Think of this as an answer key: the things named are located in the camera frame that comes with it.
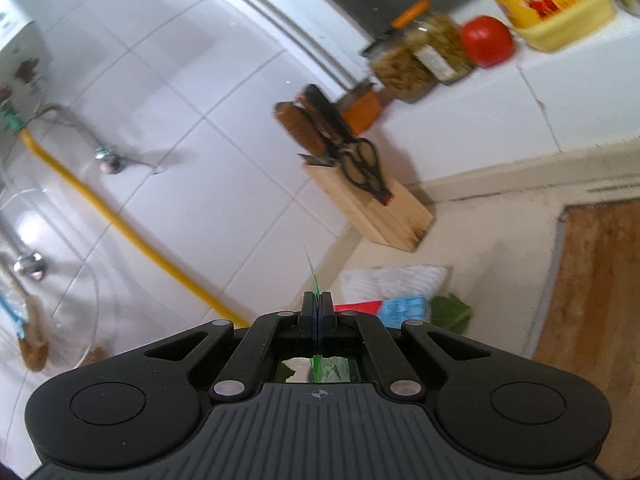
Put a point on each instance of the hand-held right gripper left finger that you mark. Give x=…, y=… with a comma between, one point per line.
x=309, y=320

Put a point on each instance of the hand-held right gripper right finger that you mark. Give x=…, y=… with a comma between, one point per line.
x=327, y=320

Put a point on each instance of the red packet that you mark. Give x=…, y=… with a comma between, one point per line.
x=360, y=308

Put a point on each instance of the white paper towel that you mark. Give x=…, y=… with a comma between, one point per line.
x=412, y=281
x=360, y=287

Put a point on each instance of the green plastic wrapper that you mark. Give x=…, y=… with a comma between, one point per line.
x=330, y=367

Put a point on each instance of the blue packet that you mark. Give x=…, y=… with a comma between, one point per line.
x=402, y=310

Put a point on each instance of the wooden knife block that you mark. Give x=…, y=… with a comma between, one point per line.
x=380, y=210

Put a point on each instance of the black scissors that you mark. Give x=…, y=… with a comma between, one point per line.
x=362, y=165

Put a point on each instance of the yellow pipe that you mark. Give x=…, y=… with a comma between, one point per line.
x=125, y=225

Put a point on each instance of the orange box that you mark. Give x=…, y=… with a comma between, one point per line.
x=365, y=110

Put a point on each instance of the brown bristle brush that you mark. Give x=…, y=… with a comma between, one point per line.
x=95, y=355

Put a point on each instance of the clear plastic cover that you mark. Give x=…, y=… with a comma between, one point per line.
x=60, y=270

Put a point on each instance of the metal angle valve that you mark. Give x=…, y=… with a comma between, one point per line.
x=107, y=160
x=30, y=264

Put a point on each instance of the wooden brush blue label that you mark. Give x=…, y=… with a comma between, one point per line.
x=34, y=350

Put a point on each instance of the pickle jar orange lid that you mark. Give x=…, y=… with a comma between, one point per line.
x=440, y=45

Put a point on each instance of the red tomato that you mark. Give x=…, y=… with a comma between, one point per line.
x=487, y=41

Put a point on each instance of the green pipe valve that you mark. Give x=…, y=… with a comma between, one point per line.
x=11, y=121

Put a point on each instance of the yellow oil bottle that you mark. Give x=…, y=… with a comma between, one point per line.
x=550, y=0

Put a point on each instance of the white water heater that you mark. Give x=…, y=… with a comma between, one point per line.
x=25, y=50

